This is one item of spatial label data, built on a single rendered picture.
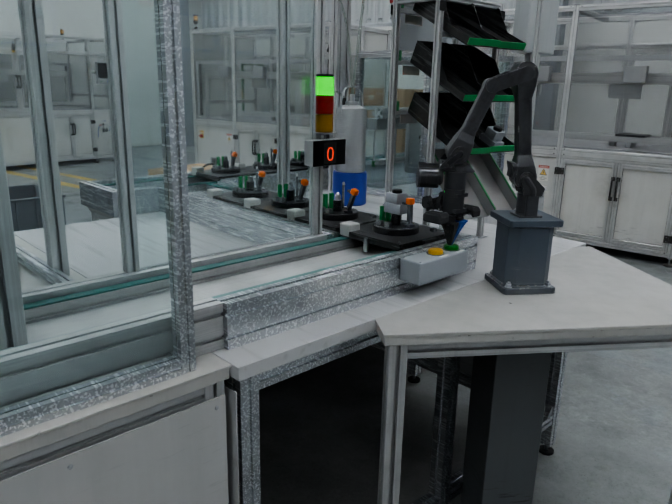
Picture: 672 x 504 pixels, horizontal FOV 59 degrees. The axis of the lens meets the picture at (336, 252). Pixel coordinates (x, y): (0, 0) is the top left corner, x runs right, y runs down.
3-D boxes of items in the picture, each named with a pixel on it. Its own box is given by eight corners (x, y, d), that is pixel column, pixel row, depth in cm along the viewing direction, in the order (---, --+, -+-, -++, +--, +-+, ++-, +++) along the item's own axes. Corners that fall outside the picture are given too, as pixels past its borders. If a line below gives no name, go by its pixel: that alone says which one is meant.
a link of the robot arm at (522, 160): (530, 61, 154) (505, 63, 155) (539, 60, 147) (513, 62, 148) (529, 184, 163) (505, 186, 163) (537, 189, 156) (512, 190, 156)
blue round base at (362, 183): (372, 203, 279) (374, 171, 275) (349, 207, 268) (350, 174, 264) (349, 198, 289) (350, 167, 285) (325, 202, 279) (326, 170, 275)
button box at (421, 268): (467, 270, 166) (469, 249, 164) (419, 286, 152) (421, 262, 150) (446, 264, 171) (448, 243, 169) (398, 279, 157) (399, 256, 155)
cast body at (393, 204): (409, 213, 178) (410, 190, 176) (399, 215, 175) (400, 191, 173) (388, 208, 184) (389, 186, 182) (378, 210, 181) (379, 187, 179)
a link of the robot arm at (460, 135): (528, 70, 155) (492, 52, 155) (537, 69, 148) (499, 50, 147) (475, 172, 163) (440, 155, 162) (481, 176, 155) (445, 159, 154)
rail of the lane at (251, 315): (475, 268, 182) (478, 233, 179) (228, 350, 123) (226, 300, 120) (460, 264, 186) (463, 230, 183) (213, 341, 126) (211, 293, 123)
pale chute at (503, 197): (512, 211, 204) (521, 203, 201) (485, 214, 197) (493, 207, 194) (474, 146, 215) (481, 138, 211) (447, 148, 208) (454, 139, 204)
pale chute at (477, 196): (488, 216, 194) (496, 208, 191) (458, 220, 187) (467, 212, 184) (449, 149, 205) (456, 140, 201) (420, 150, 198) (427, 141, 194)
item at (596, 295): (745, 332, 145) (748, 321, 145) (383, 347, 133) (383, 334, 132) (589, 254, 212) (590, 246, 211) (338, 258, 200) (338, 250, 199)
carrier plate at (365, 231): (451, 238, 180) (452, 231, 180) (399, 252, 164) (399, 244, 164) (391, 224, 197) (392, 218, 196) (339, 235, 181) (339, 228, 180)
